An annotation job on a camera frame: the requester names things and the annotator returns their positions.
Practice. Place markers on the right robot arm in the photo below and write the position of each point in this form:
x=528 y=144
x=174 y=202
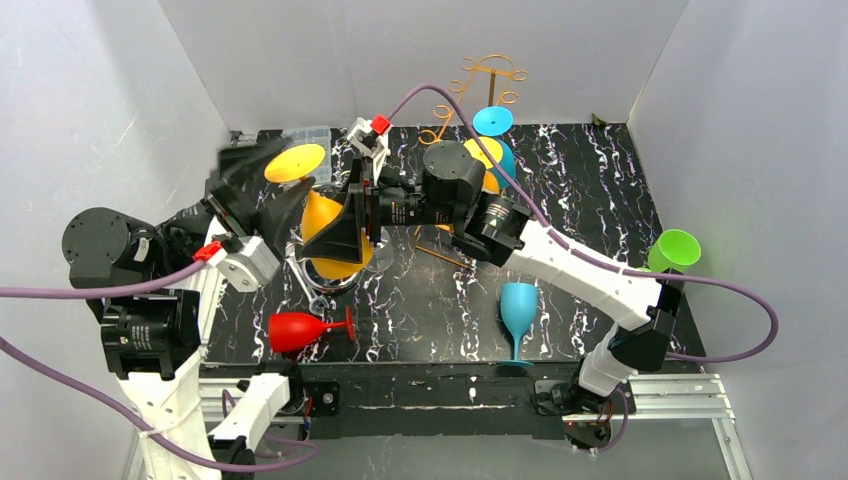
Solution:
x=492 y=228

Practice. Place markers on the yellow plastic wine glass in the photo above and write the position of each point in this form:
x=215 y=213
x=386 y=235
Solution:
x=491 y=183

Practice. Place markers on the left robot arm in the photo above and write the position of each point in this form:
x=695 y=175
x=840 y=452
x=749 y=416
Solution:
x=154 y=343

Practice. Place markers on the red plastic goblet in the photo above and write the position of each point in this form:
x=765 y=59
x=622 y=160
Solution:
x=292 y=331

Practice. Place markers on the silver wire glass rack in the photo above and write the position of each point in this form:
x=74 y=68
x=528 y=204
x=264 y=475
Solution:
x=332 y=241

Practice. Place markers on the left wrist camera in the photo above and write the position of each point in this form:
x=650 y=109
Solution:
x=246 y=262

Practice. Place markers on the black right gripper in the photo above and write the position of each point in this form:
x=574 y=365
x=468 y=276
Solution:
x=365 y=213

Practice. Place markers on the blue plastic goblet front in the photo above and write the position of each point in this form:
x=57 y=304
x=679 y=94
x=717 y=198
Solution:
x=518 y=308

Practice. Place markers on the gold wire glass rack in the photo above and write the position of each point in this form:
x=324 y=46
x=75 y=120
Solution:
x=485 y=81

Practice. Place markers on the green plastic goblet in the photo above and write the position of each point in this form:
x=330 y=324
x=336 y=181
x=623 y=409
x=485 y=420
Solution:
x=674 y=249

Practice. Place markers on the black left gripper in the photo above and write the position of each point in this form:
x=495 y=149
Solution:
x=234 y=208

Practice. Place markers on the clear cut glass goblet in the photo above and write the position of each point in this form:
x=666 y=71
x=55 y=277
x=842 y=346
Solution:
x=382 y=256

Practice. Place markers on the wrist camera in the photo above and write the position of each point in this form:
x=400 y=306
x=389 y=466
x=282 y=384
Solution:
x=246 y=262
x=370 y=139

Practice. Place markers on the silver wrench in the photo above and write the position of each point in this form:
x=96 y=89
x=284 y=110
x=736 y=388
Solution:
x=318 y=303

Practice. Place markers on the blue plastic goblet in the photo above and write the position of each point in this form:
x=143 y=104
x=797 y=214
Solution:
x=518 y=308
x=494 y=121

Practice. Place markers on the clear plastic organizer box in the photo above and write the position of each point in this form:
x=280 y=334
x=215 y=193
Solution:
x=309 y=153

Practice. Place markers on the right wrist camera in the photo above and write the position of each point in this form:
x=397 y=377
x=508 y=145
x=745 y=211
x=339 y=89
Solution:
x=370 y=139

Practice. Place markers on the orange plastic goblet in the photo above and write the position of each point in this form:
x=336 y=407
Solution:
x=319 y=212

